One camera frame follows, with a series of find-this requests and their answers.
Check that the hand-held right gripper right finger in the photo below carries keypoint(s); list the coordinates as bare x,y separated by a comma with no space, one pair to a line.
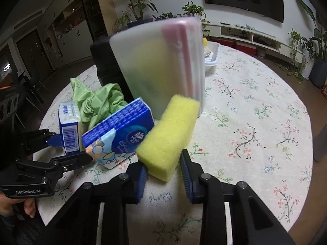
187,178

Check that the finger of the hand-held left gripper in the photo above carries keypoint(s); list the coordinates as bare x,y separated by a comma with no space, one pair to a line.
55,140
74,159

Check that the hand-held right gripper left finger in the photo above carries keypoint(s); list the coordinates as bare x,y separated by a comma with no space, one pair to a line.
141,183

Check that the blue tissue pack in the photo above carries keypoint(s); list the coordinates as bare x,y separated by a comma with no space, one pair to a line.
69,132
122,130

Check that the white plastic tray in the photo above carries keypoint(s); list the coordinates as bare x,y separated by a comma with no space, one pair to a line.
213,61

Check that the white knit cloth roll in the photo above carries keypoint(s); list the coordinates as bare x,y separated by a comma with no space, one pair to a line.
207,53

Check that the person's left hand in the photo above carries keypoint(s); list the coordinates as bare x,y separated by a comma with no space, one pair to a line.
30,208

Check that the person's dark clothing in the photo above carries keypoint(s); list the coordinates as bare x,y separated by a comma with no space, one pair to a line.
15,232

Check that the green cloth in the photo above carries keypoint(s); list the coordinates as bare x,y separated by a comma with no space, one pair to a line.
86,102

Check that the dark chair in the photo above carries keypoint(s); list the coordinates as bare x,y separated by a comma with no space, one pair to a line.
30,94

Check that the brown door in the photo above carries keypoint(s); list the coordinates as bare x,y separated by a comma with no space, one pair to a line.
33,53

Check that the black cylindrical container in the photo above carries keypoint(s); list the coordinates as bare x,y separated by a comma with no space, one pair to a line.
104,63

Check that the translucent plastic box pink lid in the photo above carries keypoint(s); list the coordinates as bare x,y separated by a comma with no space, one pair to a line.
153,69

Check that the small spider plant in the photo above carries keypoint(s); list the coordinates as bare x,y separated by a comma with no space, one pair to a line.
121,21

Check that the dark display shelf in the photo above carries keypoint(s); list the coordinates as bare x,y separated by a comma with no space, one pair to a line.
90,7

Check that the white television console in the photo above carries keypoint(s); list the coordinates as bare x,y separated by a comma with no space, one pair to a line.
268,34

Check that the trailing leafy potted plant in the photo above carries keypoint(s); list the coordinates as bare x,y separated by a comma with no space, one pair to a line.
195,11

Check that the large-leaf potted plant dark pot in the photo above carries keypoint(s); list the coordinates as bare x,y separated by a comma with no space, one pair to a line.
319,71

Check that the thin potted plant white pot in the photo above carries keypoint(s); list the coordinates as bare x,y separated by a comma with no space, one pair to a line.
297,46

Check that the white wall cabinet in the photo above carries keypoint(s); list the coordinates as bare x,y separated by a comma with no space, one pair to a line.
71,33

